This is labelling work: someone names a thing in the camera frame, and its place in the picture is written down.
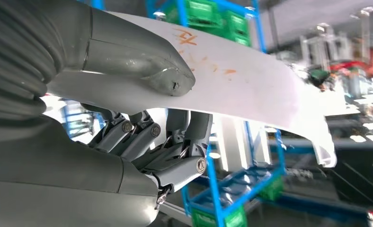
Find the green plastic crate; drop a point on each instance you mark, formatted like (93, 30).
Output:
(238, 28)
(202, 12)
(271, 189)
(205, 219)

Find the blue metal shelf rack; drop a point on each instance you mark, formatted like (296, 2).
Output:
(214, 188)
(261, 34)

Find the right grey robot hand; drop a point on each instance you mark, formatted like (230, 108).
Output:
(64, 175)

